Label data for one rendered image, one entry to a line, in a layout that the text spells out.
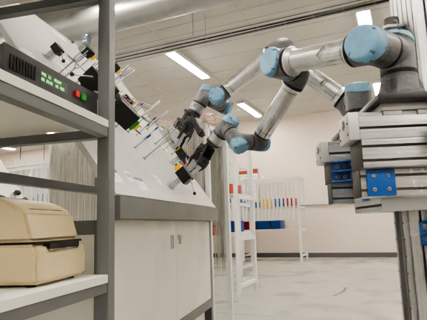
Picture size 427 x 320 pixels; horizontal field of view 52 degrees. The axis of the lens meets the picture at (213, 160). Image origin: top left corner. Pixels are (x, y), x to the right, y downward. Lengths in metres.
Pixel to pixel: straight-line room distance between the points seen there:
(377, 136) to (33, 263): 1.05
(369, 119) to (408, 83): 0.17
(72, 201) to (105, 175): 2.21
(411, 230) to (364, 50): 0.68
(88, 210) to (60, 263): 2.25
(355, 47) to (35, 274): 1.11
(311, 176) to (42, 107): 9.48
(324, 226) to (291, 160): 1.69
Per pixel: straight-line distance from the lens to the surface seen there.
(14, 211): 1.00
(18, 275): 0.99
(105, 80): 1.23
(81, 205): 3.34
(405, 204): 1.60
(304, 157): 10.32
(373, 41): 1.45
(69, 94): 1.09
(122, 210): 1.25
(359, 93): 2.03
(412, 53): 1.60
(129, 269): 1.39
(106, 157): 1.18
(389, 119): 1.49
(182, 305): 1.89
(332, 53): 1.56
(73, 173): 3.44
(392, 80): 1.55
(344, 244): 10.10
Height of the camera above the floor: 0.77
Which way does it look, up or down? 9 degrees up
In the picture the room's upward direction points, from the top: 2 degrees counter-clockwise
